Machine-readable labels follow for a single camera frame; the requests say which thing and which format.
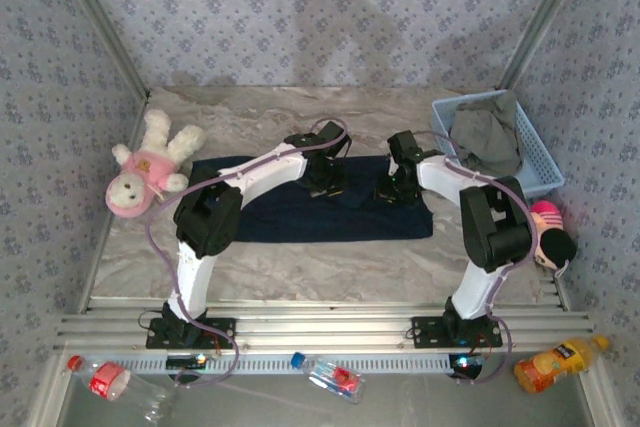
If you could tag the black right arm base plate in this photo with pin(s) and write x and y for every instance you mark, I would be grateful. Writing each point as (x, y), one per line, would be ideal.
(425, 332)

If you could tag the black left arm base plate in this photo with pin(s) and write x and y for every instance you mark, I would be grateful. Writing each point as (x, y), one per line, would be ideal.
(225, 329)

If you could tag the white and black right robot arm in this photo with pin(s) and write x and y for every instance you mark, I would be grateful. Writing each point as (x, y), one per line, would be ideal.
(440, 182)

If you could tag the aluminium corner post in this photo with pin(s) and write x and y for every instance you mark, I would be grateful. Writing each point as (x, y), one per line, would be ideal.
(545, 22)
(100, 22)

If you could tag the navy blue garment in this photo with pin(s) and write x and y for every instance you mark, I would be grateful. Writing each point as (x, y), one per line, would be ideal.
(300, 217)

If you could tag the small circuit board with LED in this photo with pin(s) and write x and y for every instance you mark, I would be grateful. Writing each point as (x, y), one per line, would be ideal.
(465, 364)
(182, 361)

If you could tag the aluminium rail beam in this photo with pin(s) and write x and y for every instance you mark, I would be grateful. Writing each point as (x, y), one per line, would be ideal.
(325, 327)

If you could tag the white teddy bear pink hoodie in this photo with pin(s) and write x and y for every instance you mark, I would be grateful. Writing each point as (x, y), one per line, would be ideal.
(145, 167)

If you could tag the grey garment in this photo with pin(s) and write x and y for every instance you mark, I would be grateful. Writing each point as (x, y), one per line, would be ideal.
(485, 137)

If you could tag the empty clear bottle red label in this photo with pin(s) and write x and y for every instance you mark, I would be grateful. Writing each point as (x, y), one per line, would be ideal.
(107, 381)

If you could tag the small water bottle blue cap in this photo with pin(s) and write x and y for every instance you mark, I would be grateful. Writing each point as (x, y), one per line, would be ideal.
(335, 377)

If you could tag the doll with pink striped hat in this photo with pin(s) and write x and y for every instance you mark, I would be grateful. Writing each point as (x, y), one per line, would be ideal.
(547, 214)

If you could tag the light blue plastic basket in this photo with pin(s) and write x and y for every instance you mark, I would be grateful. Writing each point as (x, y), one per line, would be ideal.
(542, 162)

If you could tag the orange juice bottle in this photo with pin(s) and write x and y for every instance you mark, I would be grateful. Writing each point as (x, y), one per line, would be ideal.
(555, 362)

